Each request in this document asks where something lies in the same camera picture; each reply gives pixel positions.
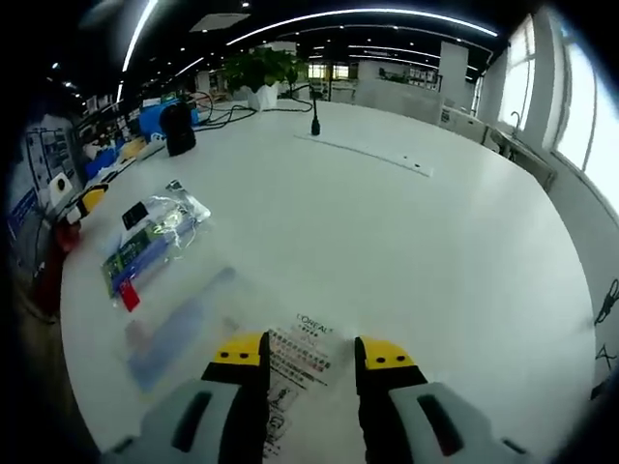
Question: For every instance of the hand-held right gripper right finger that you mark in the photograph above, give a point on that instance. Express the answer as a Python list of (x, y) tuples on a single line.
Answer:
[(476, 427)]

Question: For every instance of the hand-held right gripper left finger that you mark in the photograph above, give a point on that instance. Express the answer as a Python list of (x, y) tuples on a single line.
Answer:
[(164, 425)]

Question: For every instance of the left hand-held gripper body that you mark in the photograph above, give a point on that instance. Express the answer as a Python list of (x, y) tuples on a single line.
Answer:
[(60, 188)]

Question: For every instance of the clear blue sheet goods packet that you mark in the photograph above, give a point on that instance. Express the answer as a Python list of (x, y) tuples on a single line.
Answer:
[(164, 212), (300, 367)]

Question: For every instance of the green black sheet goods packet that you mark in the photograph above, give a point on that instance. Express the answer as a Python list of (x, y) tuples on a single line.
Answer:
[(112, 270)]

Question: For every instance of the blue plastic bin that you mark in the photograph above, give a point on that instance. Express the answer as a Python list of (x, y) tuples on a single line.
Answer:
[(99, 166)]

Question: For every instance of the yellow cardboard box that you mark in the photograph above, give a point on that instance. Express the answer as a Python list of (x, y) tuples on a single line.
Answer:
[(133, 147)]

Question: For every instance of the blue cardboard box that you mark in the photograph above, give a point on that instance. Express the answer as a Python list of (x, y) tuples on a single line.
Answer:
[(151, 121)]

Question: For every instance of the black barcode scanner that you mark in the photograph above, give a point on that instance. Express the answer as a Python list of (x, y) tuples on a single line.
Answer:
[(178, 130)]

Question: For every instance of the long ceiling light strip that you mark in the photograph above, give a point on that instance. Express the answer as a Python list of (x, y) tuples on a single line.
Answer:
[(362, 11), (137, 38)]

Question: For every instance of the white table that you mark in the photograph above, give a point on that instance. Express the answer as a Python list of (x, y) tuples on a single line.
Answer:
[(387, 251)]

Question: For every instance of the green potted plant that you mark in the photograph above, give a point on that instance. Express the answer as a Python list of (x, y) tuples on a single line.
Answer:
[(261, 72)]

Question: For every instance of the ceiling air vent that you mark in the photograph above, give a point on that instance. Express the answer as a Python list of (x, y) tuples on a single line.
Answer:
[(220, 22)]

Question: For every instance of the steel sink with faucet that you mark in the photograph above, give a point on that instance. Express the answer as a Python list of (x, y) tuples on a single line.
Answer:
[(520, 150)]

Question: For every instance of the white small cabinet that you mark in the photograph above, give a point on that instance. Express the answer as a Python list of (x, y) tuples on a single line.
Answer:
[(459, 125)]

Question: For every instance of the white low partition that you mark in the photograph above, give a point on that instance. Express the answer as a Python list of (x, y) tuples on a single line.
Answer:
[(401, 101)]

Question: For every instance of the blue white wall poster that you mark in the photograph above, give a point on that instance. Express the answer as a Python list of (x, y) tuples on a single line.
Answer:
[(46, 150)]

